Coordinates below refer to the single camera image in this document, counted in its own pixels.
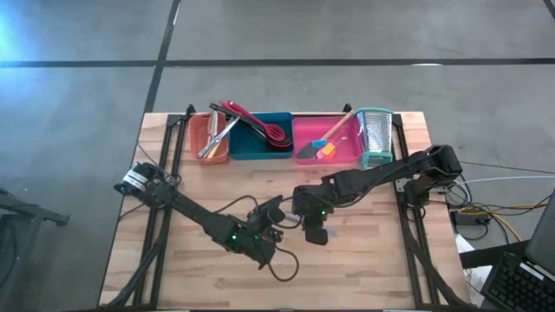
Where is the pink plastic bin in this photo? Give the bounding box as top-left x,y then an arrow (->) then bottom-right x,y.
291,114 -> 364,166

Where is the yellow cable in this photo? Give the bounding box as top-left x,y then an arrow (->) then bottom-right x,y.
456,202 -> 544,244

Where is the black aluminium rail frame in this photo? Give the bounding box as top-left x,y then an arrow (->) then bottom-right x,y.
342,102 -> 474,310
98,103 -> 197,310

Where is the red ladle with steel shaft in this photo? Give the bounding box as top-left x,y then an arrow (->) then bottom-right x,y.
219,100 -> 295,152

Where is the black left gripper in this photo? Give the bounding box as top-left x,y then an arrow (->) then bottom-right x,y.
239,215 -> 284,270

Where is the blue plastic bin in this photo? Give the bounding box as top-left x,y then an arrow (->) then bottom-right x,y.
227,112 -> 296,162

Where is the black left wrist camera cable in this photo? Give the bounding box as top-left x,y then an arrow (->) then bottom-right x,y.
212,193 -> 301,283

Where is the teal-framed steel grater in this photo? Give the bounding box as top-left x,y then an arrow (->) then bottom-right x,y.
354,107 -> 395,171

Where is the black desk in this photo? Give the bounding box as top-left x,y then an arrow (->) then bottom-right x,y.
459,239 -> 532,270

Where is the white cable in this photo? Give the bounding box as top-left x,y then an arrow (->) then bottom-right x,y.
458,174 -> 555,187

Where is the black metal furniture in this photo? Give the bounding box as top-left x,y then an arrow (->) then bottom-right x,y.
0,189 -> 71,312

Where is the black spatula with wooden handle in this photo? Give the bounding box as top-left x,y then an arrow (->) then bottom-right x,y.
295,108 -> 356,160

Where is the dark laptop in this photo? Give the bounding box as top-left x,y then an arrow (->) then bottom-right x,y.
524,187 -> 555,279

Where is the orange plastic bin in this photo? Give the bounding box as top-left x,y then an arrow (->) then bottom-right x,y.
187,112 -> 231,166

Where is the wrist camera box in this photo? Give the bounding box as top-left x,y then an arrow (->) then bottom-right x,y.
248,194 -> 287,227
303,223 -> 330,247

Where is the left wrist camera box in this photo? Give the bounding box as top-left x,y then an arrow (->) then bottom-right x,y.
248,194 -> 287,227

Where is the white paper sheet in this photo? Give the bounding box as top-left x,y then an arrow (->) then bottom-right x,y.
454,233 -> 493,307

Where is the black slotted spoon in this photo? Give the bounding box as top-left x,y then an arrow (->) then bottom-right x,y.
214,107 -> 295,153

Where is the black power box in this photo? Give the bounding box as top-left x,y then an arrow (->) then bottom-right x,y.
450,206 -> 493,228

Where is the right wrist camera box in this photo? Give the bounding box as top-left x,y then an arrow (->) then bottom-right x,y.
303,223 -> 330,247

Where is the yellow mini spatula clear handle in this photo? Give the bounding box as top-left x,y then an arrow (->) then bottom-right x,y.
316,134 -> 349,158

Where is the slim steel knife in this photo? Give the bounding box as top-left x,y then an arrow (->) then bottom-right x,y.
209,119 -> 230,148

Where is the red silicone slotted spoon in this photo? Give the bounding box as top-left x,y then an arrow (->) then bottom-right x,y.
227,100 -> 288,142

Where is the blue mini spatula clear handle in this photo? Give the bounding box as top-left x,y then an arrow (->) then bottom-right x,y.
311,129 -> 345,150

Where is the black keyboard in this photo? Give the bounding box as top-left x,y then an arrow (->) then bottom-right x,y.
480,251 -> 555,312

